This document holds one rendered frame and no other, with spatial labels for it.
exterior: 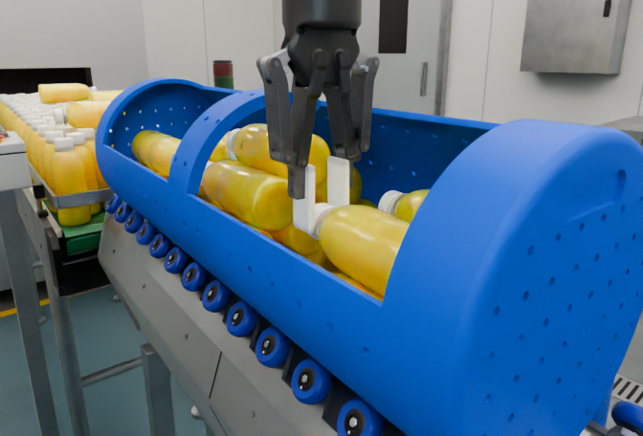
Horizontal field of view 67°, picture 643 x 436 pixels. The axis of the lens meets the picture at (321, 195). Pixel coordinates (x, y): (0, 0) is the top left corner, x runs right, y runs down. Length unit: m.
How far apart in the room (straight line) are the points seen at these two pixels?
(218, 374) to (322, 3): 0.48
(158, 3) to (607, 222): 5.50
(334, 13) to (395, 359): 0.29
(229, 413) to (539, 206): 0.48
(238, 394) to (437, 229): 0.40
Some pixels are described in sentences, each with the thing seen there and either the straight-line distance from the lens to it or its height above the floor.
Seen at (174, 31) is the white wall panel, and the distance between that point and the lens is 5.78.
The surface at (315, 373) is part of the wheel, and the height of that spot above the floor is 0.97.
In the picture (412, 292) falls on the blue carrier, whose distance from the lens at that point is 0.32.
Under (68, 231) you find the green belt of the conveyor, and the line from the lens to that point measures 1.23.
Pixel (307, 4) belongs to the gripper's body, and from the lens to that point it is 0.45.
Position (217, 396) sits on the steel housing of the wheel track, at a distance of 0.70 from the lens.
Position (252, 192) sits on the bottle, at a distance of 0.58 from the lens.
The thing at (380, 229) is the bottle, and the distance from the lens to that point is 0.42.
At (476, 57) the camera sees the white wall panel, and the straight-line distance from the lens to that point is 4.41.
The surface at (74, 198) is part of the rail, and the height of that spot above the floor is 0.97.
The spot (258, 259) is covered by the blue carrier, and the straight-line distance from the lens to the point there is 0.46.
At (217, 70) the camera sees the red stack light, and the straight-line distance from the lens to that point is 1.61.
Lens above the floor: 1.28
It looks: 16 degrees down
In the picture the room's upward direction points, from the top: straight up
